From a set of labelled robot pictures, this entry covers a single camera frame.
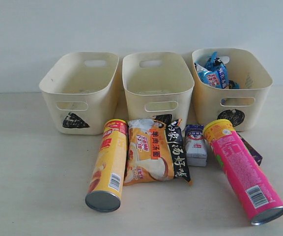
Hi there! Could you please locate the yellow chips can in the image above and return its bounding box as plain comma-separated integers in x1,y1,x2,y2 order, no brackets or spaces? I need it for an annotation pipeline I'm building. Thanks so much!
85,119,128,212

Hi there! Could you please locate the blue white milk carton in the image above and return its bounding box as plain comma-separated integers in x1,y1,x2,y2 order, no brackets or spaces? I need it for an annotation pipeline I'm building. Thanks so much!
185,124,207,167

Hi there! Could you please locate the pink chips can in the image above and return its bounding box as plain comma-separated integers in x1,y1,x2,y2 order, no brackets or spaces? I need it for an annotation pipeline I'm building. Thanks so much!
202,119,283,226

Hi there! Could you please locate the cream bin with triangle mark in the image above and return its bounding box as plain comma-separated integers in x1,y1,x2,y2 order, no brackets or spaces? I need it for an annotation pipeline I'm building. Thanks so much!
39,52,121,135

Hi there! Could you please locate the orange instant noodle bag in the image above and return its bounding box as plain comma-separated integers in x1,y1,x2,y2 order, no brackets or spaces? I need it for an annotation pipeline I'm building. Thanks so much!
124,118,192,185

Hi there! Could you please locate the dark purple box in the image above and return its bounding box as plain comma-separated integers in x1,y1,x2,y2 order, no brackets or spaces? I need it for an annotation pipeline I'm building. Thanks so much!
237,133,263,166

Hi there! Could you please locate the blue instant noodle bag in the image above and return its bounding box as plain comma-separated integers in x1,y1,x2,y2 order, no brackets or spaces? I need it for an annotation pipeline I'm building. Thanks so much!
194,52,240,89

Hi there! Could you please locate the cream bin with circle mark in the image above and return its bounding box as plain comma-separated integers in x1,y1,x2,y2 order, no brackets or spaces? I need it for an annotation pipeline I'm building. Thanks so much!
192,48,273,131

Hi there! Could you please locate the cream bin with square mark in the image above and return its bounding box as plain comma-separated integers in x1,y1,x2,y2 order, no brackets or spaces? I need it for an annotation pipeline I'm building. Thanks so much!
122,52,195,129

